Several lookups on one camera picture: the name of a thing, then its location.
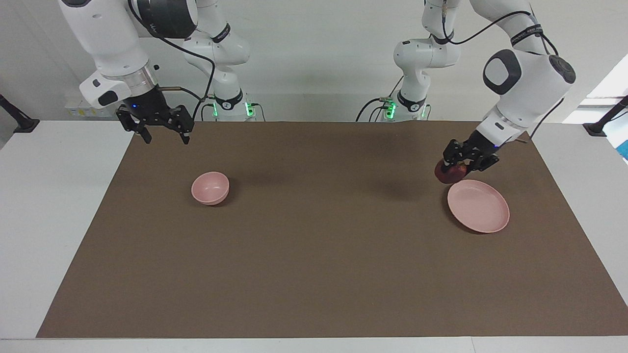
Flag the black base power cable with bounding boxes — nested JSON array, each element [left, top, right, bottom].
[[199, 98, 266, 122], [356, 76, 404, 123]]

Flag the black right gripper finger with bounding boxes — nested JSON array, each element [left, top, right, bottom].
[[116, 105, 152, 145], [169, 104, 194, 146]]

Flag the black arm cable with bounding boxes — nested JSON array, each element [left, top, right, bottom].
[[128, 0, 217, 123], [438, 0, 566, 141]]

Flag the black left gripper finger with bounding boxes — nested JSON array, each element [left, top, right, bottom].
[[464, 154, 500, 175], [442, 140, 465, 173]]

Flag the black clamp stand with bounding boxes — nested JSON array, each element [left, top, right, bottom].
[[582, 96, 628, 137], [0, 93, 40, 134]]

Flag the brown table mat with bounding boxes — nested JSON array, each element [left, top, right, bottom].
[[36, 120, 628, 339]]

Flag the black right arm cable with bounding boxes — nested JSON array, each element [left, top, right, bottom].
[[128, 0, 217, 123]]

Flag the dark red apple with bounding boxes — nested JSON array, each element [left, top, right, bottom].
[[434, 162, 468, 185]]

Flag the pink bowl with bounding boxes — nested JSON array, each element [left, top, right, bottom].
[[191, 171, 230, 206]]

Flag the pink plate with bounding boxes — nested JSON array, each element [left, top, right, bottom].
[[447, 179, 510, 234]]

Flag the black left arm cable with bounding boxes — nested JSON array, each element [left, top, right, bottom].
[[438, 0, 566, 141]]

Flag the white wall power strip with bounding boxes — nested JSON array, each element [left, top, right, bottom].
[[65, 100, 100, 119]]

